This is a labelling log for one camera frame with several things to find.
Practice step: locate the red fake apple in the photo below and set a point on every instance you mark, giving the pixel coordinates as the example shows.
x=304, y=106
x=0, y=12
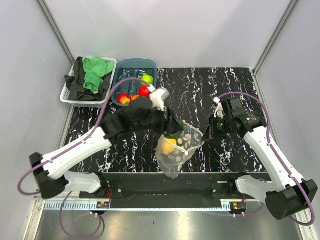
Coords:
x=144, y=91

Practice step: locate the orange fake fruit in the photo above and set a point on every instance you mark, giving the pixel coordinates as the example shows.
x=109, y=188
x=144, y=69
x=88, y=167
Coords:
x=135, y=97

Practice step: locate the clear polka dot zip bag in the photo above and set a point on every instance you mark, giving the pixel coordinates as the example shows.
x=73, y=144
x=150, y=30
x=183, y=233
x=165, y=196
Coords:
x=187, y=144

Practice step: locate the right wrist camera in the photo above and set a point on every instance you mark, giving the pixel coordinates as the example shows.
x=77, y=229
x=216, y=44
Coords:
x=219, y=111

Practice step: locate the black cloth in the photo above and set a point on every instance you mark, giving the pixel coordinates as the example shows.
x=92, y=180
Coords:
x=75, y=84

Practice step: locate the green cloth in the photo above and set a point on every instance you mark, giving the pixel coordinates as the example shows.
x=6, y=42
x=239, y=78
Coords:
x=95, y=69

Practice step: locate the left aluminium frame post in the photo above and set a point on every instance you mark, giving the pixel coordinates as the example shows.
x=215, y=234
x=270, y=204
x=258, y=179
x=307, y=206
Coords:
x=44, y=8

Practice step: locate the red yellow fake peach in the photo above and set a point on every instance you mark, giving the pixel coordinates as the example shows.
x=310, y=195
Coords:
x=123, y=99

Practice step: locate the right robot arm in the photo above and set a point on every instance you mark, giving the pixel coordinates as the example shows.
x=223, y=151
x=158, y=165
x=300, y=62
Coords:
x=289, y=192

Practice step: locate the green fake apple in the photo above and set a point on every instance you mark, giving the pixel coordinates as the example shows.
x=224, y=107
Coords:
x=148, y=79

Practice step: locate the blue translucent plastic tub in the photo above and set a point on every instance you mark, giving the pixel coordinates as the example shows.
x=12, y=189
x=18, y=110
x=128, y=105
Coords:
x=132, y=68

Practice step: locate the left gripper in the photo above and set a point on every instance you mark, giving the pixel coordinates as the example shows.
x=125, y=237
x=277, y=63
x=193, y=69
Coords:
x=170, y=126

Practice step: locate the aluminium frame post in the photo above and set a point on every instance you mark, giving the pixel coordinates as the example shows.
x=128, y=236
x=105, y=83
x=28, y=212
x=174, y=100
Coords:
x=44, y=8
x=276, y=34

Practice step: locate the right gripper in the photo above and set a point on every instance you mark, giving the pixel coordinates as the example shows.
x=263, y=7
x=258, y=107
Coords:
x=211, y=134

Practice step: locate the yellow fake lemon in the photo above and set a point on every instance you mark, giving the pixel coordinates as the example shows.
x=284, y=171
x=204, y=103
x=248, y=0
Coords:
x=169, y=146

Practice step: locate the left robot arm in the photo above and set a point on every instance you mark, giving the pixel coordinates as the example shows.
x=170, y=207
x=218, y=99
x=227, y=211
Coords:
x=52, y=171

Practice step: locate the dark green fake avocado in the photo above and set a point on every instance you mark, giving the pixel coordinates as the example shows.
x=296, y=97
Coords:
x=178, y=127

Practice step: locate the right aluminium frame post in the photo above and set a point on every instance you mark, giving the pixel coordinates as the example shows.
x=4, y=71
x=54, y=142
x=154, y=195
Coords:
x=276, y=34

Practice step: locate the white plastic basket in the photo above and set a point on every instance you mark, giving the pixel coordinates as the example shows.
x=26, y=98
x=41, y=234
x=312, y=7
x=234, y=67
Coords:
x=65, y=92

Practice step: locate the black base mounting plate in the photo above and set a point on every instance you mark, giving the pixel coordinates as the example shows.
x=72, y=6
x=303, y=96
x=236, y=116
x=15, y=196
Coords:
x=157, y=191

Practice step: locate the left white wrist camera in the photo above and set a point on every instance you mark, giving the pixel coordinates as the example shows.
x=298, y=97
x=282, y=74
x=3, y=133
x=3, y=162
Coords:
x=158, y=97

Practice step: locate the slotted cable duct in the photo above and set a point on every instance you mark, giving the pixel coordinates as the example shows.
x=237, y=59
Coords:
x=90, y=205

